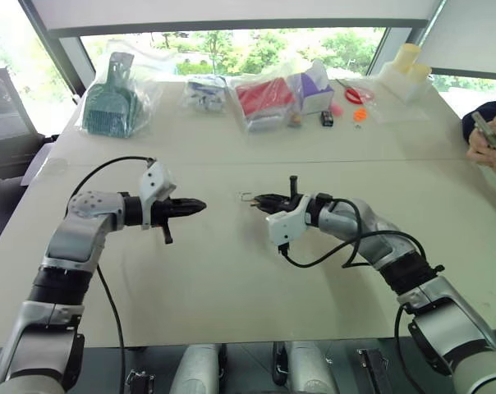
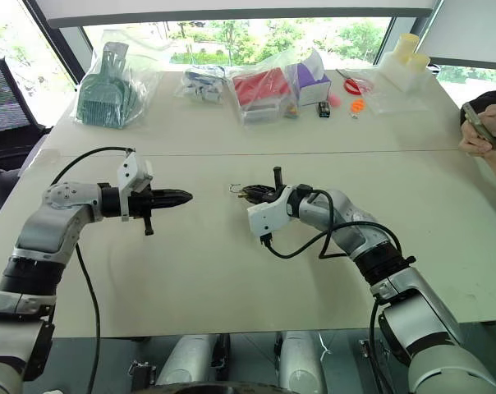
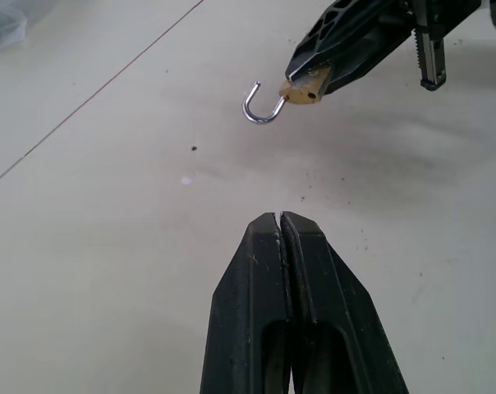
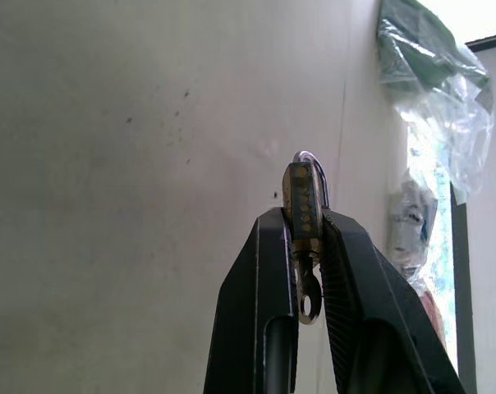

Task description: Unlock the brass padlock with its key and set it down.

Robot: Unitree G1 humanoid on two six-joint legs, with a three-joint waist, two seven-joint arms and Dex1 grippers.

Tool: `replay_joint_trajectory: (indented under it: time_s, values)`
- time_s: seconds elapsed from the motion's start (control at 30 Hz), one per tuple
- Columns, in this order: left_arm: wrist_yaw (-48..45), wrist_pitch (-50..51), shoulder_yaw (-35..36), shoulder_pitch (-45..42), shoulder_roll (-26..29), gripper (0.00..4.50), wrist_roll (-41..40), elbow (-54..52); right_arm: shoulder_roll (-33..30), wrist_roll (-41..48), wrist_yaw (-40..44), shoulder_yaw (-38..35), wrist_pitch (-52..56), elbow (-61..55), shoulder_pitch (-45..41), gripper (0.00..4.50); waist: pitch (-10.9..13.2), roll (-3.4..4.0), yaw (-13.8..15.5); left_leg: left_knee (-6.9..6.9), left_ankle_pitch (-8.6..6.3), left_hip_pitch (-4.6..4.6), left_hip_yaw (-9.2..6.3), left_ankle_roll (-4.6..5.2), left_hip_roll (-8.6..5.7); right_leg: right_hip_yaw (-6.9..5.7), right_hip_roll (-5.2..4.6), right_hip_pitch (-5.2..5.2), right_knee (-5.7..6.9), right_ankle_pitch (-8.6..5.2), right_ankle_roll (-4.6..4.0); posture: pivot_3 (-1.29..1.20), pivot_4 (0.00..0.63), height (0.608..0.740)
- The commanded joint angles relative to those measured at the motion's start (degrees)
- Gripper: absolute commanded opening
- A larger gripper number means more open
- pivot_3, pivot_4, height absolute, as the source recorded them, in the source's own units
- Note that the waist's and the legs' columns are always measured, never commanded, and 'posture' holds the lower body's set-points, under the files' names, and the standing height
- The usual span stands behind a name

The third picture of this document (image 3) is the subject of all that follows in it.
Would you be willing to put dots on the brass padlock with silver shackle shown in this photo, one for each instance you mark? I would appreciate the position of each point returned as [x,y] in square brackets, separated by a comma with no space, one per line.
[301,92]

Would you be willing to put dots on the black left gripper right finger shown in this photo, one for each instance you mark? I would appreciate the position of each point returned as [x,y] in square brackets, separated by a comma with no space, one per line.
[338,320]

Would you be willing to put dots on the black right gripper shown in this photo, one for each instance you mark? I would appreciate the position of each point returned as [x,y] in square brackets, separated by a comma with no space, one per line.
[433,49]

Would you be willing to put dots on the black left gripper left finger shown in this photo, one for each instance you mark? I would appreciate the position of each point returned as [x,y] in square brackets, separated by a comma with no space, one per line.
[240,312]

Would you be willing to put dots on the clear plastic bag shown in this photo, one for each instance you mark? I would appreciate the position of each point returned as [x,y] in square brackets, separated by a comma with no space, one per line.
[3,24]

